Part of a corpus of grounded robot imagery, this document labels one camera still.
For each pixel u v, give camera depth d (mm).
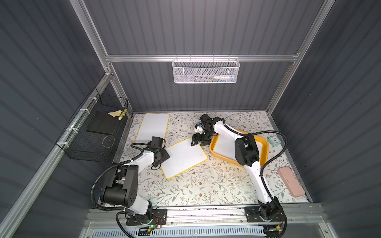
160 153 826
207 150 980
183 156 945
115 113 809
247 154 633
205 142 922
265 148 947
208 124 802
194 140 920
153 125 1119
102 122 770
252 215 733
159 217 722
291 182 837
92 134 732
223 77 892
